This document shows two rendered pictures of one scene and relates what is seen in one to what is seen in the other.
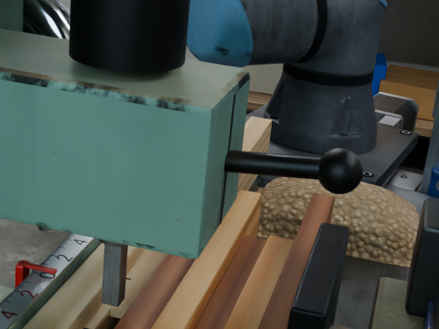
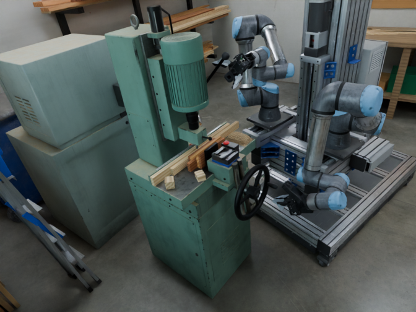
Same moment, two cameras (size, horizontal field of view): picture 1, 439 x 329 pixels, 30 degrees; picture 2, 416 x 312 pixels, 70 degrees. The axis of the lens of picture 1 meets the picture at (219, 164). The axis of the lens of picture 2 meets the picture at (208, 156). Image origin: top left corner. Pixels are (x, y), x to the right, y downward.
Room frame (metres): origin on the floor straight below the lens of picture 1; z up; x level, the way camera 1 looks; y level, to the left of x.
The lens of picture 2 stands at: (-0.73, -0.68, 1.77)
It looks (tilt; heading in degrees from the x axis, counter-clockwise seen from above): 34 degrees down; 32
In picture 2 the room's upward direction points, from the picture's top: 7 degrees counter-clockwise
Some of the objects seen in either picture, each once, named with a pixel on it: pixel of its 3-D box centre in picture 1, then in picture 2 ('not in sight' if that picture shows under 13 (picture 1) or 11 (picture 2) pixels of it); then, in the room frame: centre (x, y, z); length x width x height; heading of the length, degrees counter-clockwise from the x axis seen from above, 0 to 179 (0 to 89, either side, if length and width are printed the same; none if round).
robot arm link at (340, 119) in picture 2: not in sight; (342, 116); (0.83, -0.59, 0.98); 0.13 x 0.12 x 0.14; 81
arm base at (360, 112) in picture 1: (323, 99); (269, 110); (1.03, -0.13, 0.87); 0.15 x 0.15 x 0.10
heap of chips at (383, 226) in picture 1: (338, 204); (238, 136); (0.57, -0.09, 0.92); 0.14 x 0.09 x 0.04; 77
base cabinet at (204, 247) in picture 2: not in sight; (194, 218); (0.38, 0.16, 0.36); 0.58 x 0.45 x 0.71; 77
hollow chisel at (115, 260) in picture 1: (115, 256); not in sight; (0.35, 0.05, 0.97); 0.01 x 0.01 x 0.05; 77
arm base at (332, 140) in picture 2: not in sight; (337, 135); (0.83, -0.58, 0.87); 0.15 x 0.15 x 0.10
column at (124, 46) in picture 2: not in sight; (151, 100); (0.41, 0.33, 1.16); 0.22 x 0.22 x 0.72; 77
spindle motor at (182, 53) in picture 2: not in sight; (186, 73); (0.35, 0.05, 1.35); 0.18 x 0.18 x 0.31
